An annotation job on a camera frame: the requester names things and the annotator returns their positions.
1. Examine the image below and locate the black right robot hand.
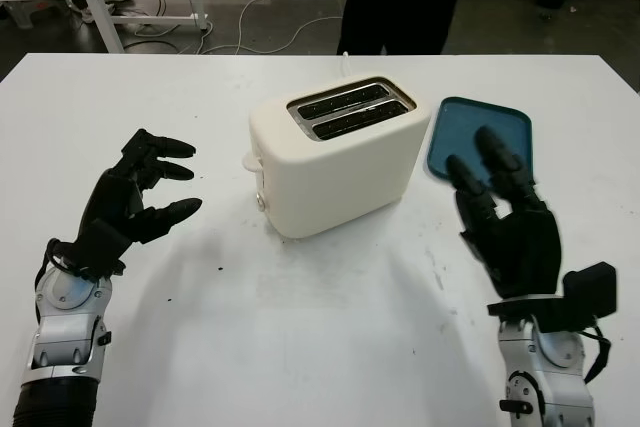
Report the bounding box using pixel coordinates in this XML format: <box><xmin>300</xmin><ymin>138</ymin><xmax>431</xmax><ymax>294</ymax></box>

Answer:
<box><xmin>446</xmin><ymin>125</ymin><xmax>562</xmax><ymax>300</ymax></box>

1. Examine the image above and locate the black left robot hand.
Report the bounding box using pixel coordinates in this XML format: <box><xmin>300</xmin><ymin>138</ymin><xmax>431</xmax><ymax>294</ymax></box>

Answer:
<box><xmin>74</xmin><ymin>128</ymin><xmax>204</xmax><ymax>247</ymax></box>

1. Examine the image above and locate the white two-slot toaster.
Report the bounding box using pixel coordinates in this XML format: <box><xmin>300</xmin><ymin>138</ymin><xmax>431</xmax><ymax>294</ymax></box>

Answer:
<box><xmin>241</xmin><ymin>74</ymin><xmax>434</xmax><ymax>241</ymax></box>

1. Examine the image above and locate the blue plastic tray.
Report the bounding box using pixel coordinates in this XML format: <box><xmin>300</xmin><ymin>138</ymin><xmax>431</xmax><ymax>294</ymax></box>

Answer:
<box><xmin>423</xmin><ymin>95</ymin><xmax>533</xmax><ymax>183</ymax></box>

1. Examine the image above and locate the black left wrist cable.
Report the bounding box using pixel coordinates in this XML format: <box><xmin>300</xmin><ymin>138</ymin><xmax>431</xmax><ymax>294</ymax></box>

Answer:
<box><xmin>33</xmin><ymin>238</ymin><xmax>124</xmax><ymax>321</ymax></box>

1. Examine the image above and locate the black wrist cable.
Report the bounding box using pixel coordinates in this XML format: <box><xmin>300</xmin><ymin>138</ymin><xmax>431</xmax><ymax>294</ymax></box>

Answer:
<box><xmin>33</xmin><ymin>238</ymin><xmax>124</xmax><ymax>321</ymax></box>
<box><xmin>574</xmin><ymin>314</ymin><xmax>612</xmax><ymax>386</ymax></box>

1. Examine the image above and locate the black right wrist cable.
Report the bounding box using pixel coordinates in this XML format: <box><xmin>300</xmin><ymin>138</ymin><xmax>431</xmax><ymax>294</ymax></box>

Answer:
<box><xmin>574</xmin><ymin>314</ymin><xmax>612</xmax><ymax>386</ymax></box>

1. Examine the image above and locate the grey floor cable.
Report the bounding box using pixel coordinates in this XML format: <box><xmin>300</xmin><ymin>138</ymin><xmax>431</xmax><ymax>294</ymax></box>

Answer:
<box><xmin>122</xmin><ymin>19</ymin><xmax>216</xmax><ymax>54</ymax></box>

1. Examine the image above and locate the white floor cable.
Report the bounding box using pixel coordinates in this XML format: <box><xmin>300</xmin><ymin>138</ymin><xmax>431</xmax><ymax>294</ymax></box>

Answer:
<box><xmin>197</xmin><ymin>0</ymin><xmax>351</xmax><ymax>56</ymax></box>

